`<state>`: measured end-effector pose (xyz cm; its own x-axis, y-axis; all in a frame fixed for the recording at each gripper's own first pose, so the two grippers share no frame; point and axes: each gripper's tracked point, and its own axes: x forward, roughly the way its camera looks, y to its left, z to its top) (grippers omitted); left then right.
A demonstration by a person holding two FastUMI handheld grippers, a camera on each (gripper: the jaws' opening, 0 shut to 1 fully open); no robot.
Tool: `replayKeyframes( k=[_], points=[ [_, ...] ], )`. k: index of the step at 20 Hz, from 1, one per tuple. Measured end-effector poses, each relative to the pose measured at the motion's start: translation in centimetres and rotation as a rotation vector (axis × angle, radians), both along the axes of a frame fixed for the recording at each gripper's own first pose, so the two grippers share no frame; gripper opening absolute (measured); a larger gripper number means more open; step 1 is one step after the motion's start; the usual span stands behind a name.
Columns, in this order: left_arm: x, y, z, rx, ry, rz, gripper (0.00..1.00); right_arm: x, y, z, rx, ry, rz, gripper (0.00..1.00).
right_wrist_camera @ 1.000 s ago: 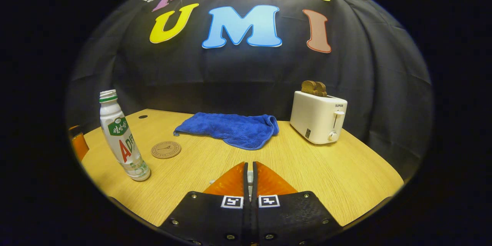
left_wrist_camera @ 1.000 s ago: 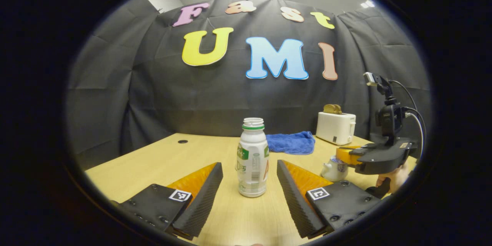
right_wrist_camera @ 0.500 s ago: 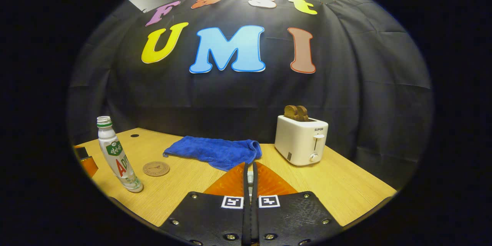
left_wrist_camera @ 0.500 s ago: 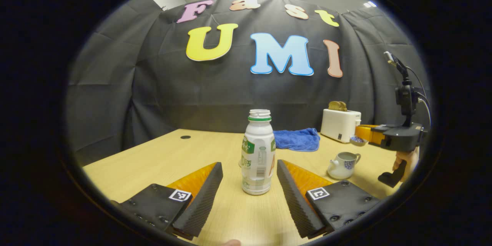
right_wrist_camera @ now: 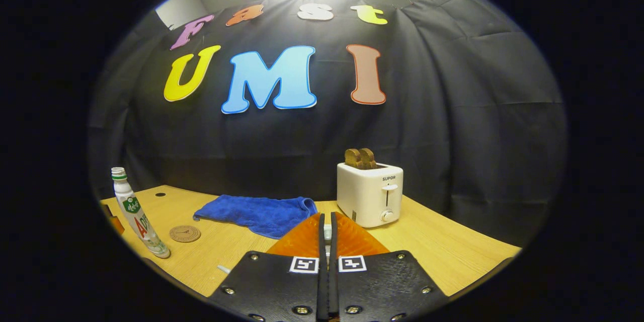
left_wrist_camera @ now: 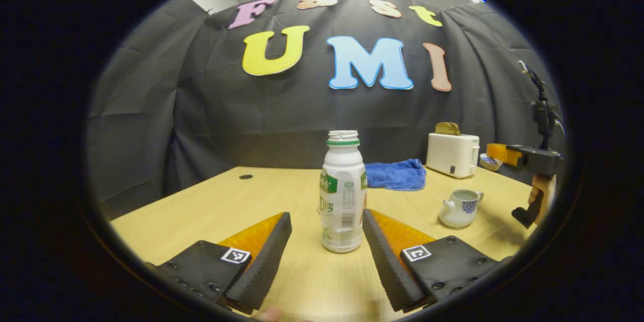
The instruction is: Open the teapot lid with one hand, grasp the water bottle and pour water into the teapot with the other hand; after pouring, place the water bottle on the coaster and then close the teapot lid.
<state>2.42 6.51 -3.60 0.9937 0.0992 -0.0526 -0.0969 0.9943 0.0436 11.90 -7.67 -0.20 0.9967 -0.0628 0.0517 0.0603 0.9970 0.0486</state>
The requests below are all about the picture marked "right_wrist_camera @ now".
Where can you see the blue towel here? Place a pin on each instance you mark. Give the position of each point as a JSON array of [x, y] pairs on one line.
[[256, 214]]

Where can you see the white toaster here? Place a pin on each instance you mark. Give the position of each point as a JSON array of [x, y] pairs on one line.
[[367, 196]]

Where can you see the black backdrop cloth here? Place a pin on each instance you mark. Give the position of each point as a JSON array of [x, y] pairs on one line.
[[427, 110]]

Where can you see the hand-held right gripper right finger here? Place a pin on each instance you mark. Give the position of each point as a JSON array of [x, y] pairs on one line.
[[387, 282]]

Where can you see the round wooden coaster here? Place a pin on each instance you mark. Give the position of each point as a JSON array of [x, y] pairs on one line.
[[185, 234]]

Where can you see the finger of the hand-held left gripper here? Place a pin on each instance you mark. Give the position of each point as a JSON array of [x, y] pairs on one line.
[[114, 221]]

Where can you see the white teacup lid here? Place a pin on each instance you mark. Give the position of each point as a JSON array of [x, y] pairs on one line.
[[327, 233]]

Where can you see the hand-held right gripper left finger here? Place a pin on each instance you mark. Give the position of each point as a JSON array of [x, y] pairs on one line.
[[271, 282]]

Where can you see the white plastic water bottle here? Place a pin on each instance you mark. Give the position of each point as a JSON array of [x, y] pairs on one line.
[[133, 211]]

